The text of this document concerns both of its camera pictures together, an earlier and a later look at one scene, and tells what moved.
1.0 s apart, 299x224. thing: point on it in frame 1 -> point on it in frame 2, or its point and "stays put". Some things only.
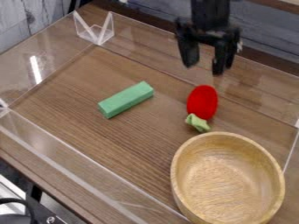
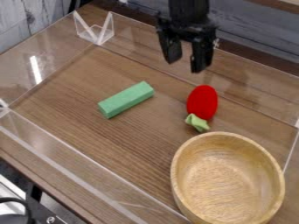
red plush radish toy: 200,103 stays put
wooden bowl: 227,178 stays put
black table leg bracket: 42,215 stays put
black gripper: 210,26 -> 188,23
